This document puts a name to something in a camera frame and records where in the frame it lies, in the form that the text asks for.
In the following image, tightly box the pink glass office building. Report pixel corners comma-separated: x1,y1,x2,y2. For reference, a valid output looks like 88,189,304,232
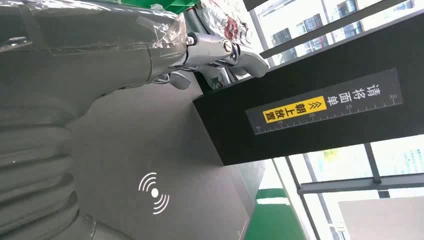
269,0,418,59

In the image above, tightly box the green plastic crate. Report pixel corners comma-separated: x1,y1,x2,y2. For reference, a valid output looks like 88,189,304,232
120,0,201,15

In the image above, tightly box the green conveyor belt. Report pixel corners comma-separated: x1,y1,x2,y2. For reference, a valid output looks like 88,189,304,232
244,188,307,240

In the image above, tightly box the grey parcel with red print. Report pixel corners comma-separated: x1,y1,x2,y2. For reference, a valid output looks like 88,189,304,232
195,0,256,47

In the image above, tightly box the black inbound scanner machine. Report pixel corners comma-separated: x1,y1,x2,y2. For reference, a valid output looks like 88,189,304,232
67,13,424,240

